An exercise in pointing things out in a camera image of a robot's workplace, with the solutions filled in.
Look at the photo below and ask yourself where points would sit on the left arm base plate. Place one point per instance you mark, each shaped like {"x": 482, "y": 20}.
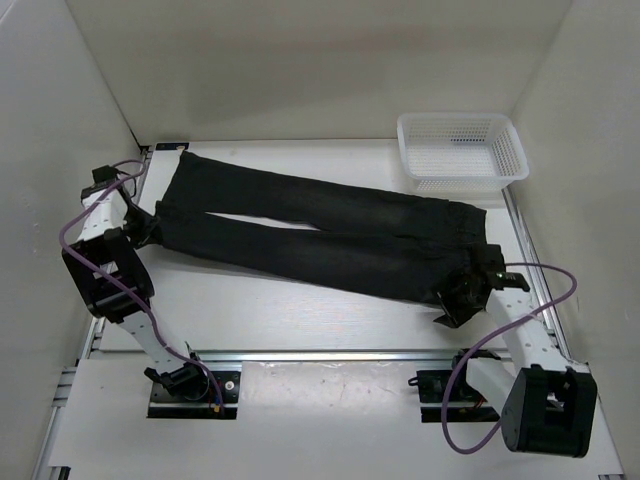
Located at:
{"x": 220, "y": 395}

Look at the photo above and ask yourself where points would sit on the front aluminium rail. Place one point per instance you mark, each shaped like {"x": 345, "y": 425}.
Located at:
{"x": 328, "y": 356}

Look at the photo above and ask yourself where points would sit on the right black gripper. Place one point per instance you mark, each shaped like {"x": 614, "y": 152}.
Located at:
{"x": 454, "y": 313}

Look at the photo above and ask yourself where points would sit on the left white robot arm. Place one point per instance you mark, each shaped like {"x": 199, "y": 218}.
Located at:
{"x": 99, "y": 249}

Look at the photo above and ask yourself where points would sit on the aluminium rail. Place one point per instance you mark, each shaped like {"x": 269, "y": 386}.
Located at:
{"x": 538, "y": 276}
{"x": 93, "y": 332}
{"x": 328, "y": 356}

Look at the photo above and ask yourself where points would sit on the left aluminium rail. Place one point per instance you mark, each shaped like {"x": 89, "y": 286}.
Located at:
{"x": 93, "y": 332}

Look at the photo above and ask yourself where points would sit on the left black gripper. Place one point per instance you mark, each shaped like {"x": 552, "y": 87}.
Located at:
{"x": 149, "y": 228}

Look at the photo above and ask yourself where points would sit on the blue corner label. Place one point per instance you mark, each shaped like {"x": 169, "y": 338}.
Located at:
{"x": 171, "y": 146}

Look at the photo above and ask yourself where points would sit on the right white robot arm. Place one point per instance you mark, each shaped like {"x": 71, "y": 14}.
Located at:
{"x": 545, "y": 401}

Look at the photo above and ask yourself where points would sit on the right aluminium rail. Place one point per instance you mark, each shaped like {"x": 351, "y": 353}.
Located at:
{"x": 538, "y": 276}

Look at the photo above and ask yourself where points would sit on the white perforated plastic basket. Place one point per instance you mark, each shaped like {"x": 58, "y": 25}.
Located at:
{"x": 462, "y": 153}

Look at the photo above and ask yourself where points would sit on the black trousers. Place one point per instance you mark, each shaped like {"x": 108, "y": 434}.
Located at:
{"x": 367, "y": 241}

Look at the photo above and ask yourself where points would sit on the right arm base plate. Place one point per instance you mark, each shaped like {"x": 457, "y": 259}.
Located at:
{"x": 428, "y": 382}

